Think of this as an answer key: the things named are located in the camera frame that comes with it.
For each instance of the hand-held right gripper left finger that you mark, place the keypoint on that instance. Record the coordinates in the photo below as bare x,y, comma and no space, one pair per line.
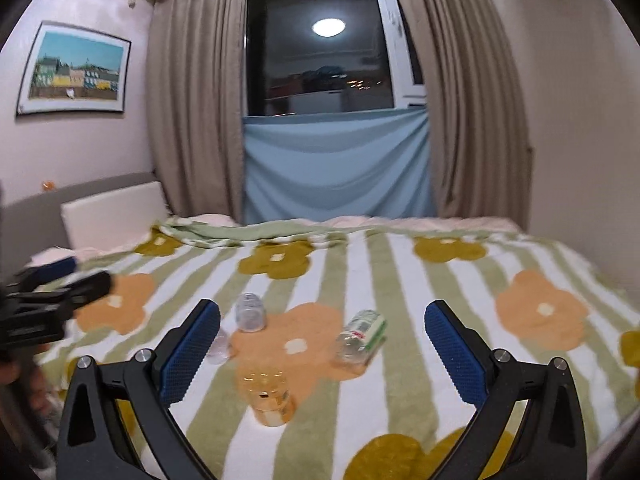
192,347

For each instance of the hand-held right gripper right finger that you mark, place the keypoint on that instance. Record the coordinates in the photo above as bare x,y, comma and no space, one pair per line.
455,347

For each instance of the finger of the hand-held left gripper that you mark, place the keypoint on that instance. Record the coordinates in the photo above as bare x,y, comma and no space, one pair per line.
60,264
90,285

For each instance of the small clear plastic cup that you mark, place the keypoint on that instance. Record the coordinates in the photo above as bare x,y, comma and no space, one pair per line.
221,347

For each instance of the amber transparent cup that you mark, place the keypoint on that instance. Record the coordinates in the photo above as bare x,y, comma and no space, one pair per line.
267,397

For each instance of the grey headboard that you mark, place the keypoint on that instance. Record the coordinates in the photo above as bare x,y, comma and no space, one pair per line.
30,210

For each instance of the white cushion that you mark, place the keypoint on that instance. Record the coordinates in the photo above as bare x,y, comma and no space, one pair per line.
115,215

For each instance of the small orange object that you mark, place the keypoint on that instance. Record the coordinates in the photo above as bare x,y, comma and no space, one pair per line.
48,185

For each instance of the floral striped blanket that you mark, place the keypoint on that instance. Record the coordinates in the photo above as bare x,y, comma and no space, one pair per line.
400,285

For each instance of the green label plastic bottle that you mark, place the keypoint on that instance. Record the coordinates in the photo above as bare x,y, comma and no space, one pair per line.
361,336

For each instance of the pink bed sheet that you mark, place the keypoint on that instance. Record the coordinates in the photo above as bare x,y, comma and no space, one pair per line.
440,222

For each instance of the beige curtain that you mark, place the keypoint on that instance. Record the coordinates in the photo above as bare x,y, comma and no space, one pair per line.
195,100
470,110

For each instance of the light blue cloth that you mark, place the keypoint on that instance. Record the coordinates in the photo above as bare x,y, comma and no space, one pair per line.
335,165

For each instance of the window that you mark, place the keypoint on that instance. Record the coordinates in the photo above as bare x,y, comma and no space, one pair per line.
315,60

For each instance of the framed wall picture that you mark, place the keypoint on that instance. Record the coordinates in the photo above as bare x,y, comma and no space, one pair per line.
75,67

